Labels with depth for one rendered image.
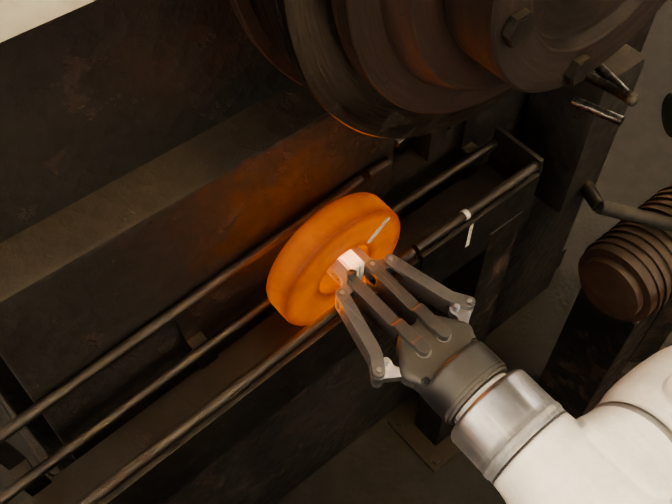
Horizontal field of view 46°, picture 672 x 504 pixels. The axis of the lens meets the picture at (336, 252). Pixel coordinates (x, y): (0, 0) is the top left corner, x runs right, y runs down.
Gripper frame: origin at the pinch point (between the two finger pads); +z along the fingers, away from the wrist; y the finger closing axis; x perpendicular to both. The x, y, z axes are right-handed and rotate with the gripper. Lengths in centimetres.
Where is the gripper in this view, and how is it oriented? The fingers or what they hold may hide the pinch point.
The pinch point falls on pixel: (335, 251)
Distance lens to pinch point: 78.4
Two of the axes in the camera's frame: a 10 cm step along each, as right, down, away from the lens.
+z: -6.4, -6.5, 4.2
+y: 7.7, -5.2, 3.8
